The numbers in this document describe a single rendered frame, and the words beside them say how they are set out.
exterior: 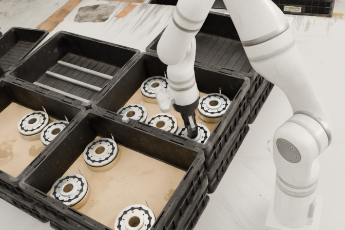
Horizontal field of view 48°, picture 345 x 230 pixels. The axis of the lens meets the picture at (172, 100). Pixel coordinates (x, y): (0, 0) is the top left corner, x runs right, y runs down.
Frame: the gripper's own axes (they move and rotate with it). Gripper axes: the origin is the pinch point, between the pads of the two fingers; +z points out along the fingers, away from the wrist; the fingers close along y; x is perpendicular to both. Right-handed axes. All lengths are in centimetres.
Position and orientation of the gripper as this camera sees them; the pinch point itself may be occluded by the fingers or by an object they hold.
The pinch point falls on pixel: (190, 130)
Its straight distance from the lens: 114.5
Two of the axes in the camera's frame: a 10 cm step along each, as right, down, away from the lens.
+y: -2.4, -6.5, 7.2
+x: -9.6, 2.7, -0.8
